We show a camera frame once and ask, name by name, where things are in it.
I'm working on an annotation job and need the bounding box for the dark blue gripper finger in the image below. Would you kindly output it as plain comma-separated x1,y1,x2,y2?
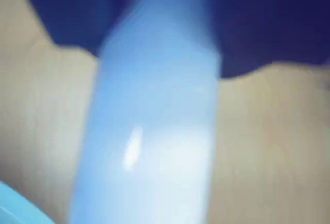
208,0,330,80
17,0,150,59

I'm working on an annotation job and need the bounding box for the white blue tube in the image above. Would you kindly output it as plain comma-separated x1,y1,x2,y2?
67,0,224,224

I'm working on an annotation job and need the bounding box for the cyan plastic object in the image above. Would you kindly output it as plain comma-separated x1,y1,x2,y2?
0,179,60,224

